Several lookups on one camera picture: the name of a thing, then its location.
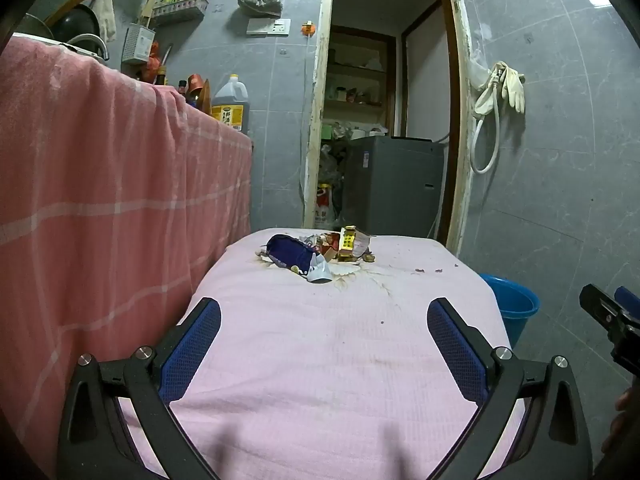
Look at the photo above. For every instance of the grey appliance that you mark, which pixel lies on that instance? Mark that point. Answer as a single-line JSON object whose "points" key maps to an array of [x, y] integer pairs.
{"points": [[390, 185]]}

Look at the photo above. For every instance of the person's right hand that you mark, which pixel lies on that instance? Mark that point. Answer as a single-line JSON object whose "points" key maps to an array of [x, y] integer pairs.
{"points": [[616, 430]]}

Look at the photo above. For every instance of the orange seasoning bag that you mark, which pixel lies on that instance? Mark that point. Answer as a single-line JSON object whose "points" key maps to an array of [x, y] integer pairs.
{"points": [[154, 62]]}

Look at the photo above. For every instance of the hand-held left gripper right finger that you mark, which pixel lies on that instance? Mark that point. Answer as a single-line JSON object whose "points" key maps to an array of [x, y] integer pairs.
{"points": [[455, 350]]}

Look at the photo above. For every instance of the red can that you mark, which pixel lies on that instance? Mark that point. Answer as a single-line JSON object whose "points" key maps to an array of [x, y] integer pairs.
{"points": [[196, 90]]}

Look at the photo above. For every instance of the orange wall hook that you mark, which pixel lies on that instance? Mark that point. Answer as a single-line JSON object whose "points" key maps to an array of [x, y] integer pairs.
{"points": [[309, 27]]}

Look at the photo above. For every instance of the wall rack with packets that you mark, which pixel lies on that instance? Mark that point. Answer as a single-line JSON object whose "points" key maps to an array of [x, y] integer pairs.
{"points": [[180, 9]]}

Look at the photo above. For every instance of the black wok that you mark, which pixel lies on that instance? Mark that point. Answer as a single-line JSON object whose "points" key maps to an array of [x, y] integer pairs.
{"points": [[75, 25]]}

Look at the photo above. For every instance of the yellow snack wrapper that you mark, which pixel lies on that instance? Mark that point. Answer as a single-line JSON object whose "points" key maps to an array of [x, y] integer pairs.
{"points": [[347, 242]]}

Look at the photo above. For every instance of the blue plastic bucket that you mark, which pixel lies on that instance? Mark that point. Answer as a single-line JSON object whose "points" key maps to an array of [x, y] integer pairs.
{"points": [[515, 310]]}

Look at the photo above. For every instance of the metal faucet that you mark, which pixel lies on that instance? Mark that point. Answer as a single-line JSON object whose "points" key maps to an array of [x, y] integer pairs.
{"points": [[100, 45]]}

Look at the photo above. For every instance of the cream rubber gloves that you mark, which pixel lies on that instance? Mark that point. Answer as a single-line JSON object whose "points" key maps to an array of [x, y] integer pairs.
{"points": [[515, 90]]}

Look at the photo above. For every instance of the pink striped cloth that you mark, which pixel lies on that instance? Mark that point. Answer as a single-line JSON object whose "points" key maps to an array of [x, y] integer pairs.
{"points": [[100, 185]]}

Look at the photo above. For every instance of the wooden wall shelf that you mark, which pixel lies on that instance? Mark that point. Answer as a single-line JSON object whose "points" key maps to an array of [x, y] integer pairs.
{"points": [[350, 105]]}

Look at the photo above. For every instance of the red white wrapper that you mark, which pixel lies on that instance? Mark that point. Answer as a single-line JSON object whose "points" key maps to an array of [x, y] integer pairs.
{"points": [[327, 247]]}

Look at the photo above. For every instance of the dark sauce bottle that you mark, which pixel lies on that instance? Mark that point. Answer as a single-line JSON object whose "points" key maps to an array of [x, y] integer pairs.
{"points": [[161, 77]]}

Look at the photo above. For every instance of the stained white paper napkin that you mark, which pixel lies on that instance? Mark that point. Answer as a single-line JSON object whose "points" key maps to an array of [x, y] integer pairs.
{"points": [[346, 269]]}

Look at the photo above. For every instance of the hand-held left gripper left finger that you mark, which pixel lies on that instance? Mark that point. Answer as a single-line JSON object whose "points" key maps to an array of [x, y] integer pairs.
{"points": [[195, 340]]}

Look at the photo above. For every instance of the wooden spatula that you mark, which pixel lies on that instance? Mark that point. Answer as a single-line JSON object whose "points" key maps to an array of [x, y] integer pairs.
{"points": [[148, 7]]}

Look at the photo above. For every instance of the wooden door frame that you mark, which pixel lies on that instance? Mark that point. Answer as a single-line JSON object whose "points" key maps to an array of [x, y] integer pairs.
{"points": [[462, 110]]}

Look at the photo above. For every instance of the red white sack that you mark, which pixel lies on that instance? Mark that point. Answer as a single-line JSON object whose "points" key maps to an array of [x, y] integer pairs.
{"points": [[324, 205]]}

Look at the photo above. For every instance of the large cooking oil bottle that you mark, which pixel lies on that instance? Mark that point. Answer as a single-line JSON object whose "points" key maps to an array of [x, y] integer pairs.
{"points": [[230, 100]]}

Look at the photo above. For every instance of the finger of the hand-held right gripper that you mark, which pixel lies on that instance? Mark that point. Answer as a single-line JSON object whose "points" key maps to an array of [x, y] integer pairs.
{"points": [[602, 310], [630, 299]]}

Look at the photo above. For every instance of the white wall socket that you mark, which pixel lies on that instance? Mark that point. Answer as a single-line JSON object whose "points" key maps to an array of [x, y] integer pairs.
{"points": [[280, 26]]}

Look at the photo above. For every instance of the white grey wrapper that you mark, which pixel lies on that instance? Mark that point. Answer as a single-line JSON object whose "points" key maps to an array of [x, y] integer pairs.
{"points": [[318, 272]]}

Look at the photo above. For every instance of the purple snack wrapper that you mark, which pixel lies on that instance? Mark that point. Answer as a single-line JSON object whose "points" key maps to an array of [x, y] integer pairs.
{"points": [[287, 251]]}

